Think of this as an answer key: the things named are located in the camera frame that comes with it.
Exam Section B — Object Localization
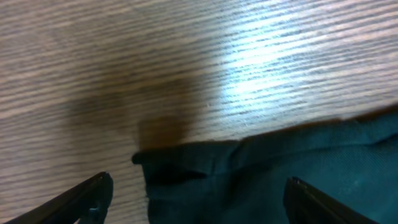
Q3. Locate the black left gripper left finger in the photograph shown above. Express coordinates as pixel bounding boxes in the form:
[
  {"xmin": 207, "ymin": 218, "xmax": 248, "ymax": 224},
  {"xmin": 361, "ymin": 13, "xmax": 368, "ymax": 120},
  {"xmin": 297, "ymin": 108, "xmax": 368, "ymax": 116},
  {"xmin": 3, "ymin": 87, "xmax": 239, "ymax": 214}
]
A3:
[{"xmin": 5, "ymin": 172, "xmax": 113, "ymax": 224}]

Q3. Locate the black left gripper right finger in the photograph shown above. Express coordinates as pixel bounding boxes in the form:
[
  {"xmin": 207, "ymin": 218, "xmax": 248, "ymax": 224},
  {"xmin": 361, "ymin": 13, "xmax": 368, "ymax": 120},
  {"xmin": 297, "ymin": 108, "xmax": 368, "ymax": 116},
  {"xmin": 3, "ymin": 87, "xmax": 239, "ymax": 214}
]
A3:
[{"xmin": 283, "ymin": 177, "xmax": 377, "ymax": 224}]

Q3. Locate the black polo shirt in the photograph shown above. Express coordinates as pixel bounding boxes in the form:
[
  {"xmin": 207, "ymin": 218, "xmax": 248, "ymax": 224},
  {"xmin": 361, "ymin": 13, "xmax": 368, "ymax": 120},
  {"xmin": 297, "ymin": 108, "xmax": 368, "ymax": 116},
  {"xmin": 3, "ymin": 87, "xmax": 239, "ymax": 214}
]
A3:
[{"xmin": 132, "ymin": 109, "xmax": 397, "ymax": 223}]

